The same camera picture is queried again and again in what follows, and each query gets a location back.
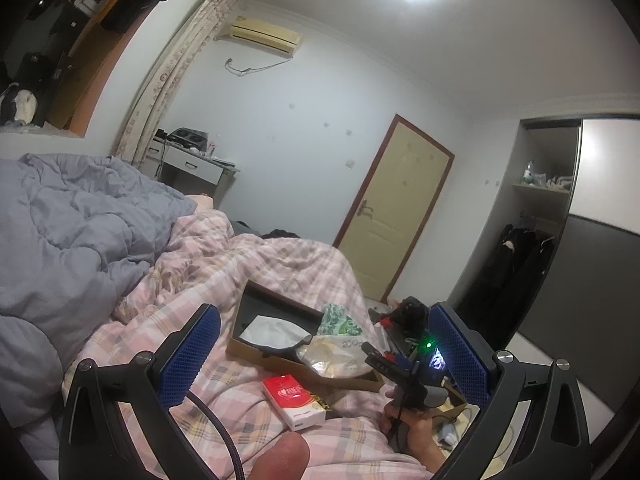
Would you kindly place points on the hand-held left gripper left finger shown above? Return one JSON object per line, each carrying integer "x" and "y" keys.
{"x": 187, "y": 360}

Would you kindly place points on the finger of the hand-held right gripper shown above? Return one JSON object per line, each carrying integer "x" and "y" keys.
{"x": 384, "y": 356}

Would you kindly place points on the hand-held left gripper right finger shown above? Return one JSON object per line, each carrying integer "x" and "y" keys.
{"x": 462, "y": 360}

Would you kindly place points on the beige tissue pack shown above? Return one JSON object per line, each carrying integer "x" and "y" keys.
{"x": 330, "y": 357}

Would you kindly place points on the shallow brown cardboard box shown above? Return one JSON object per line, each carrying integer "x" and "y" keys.
{"x": 260, "y": 305}

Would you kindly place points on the person's right hand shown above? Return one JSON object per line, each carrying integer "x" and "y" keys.
{"x": 417, "y": 435}

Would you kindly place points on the red bag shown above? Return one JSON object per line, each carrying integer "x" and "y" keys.
{"x": 384, "y": 321}

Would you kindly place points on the black bag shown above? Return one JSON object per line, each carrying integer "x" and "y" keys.
{"x": 407, "y": 310}

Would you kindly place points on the green printed plastic bag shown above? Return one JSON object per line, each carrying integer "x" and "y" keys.
{"x": 337, "y": 320}

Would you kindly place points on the crumpled white plastic bag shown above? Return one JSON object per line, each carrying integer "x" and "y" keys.
{"x": 272, "y": 332}

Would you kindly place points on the black hanging coats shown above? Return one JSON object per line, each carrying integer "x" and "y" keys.
{"x": 505, "y": 280}

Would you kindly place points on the pink plaid duvet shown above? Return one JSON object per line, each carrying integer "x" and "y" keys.
{"x": 210, "y": 265}

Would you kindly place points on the red and white tissue pack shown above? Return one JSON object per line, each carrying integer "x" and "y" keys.
{"x": 292, "y": 399}

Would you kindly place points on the person's bare knee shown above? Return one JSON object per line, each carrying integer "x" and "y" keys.
{"x": 280, "y": 457}

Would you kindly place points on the pink pillow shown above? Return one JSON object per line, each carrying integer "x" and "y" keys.
{"x": 205, "y": 202}

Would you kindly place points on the grey duvet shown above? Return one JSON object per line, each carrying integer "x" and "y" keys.
{"x": 75, "y": 225}

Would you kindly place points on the green and white bottle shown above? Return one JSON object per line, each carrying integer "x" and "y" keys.
{"x": 527, "y": 174}

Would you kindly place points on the white nightstand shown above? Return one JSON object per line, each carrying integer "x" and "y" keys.
{"x": 190, "y": 162}

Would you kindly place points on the sliding door wardrobe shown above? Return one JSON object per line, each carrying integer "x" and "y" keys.
{"x": 600, "y": 185}

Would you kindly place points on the black tabletop appliance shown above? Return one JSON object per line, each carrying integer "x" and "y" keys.
{"x": 187, "y": 136}

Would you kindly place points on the open wooden wardrobe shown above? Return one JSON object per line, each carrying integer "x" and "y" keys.
{"x": 85, "y": 95}

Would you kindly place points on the floral beige curtain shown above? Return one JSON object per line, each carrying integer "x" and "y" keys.
{"x": 165, "y": 75}

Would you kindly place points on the black and white cloth bundle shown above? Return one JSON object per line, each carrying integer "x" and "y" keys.
{"x": 17, "y": 105}

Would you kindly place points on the cream air conditioner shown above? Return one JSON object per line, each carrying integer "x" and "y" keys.
{"x": 265, "y": 35}

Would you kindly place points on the cream door with red frame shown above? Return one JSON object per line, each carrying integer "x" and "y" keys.
{"x": 390, "y": 200}

